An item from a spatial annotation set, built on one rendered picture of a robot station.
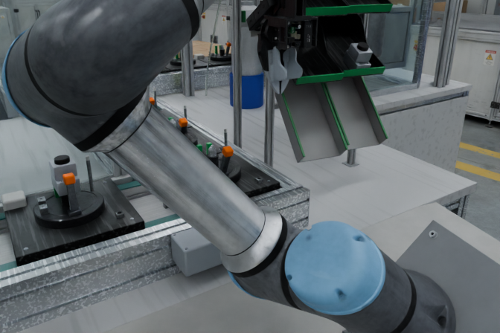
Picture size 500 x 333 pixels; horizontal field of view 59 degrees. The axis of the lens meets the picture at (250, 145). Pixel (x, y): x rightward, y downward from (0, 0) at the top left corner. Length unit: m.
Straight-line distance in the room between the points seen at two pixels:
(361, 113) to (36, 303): 0.94
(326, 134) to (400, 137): 1.19
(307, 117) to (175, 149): 0.71
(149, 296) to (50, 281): 0.18
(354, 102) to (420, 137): 1.20
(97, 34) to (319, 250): 0.38
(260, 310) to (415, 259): 0.30
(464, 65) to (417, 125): 2.59
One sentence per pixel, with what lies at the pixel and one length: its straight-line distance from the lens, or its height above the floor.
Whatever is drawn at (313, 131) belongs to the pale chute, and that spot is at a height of 1.05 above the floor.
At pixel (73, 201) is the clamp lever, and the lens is 0.96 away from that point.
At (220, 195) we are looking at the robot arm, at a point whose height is 1.17.
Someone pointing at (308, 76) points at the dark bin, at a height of 1.21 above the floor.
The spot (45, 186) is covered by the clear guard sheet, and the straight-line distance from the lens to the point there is 1.16.
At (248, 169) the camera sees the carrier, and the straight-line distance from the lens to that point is 1.15.
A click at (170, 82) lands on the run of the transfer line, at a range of 2.30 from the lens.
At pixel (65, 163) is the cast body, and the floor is 1.09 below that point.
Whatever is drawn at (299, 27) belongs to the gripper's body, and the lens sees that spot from 0.82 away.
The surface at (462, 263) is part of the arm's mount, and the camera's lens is 0.78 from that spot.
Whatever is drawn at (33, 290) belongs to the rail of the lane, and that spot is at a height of 0.93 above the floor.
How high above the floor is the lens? 1.45
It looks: 22 degrees down
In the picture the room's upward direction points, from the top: straight up
